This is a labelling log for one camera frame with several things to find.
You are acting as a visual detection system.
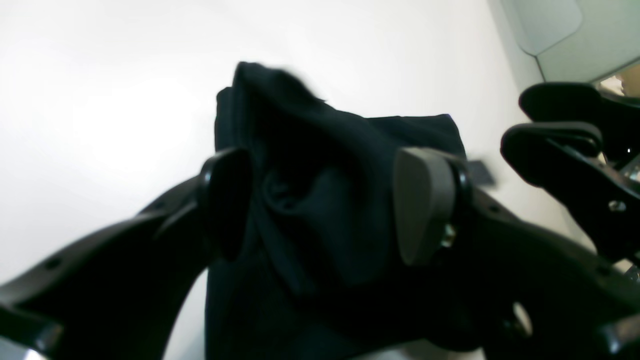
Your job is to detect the black T-shirt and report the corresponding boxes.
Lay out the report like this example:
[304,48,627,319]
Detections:
[205,62,480,360]

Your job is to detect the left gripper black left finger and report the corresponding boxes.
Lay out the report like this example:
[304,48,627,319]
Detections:
[0,148,252,360]

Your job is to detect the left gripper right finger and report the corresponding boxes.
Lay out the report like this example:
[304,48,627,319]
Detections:
[392,147,639,360]

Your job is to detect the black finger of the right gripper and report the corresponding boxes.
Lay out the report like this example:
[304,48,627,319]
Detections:
[500,82,640,261]

